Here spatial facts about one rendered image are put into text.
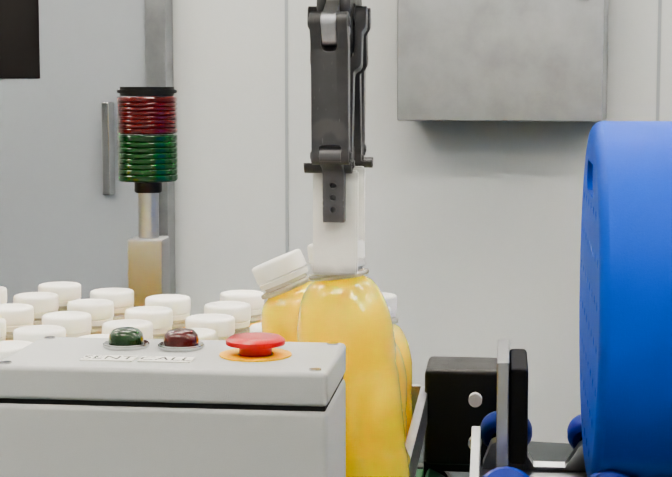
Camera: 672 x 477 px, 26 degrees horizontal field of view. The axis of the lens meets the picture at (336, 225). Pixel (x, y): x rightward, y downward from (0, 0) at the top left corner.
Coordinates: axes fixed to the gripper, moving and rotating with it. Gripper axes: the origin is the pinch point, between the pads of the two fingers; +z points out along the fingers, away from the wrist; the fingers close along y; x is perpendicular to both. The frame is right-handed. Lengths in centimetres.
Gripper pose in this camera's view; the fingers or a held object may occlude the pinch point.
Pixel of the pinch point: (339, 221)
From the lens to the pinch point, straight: 99.5
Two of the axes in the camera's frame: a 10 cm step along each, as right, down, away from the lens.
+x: -9.9, -0.1, 1.2
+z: 0.0, 9.9, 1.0
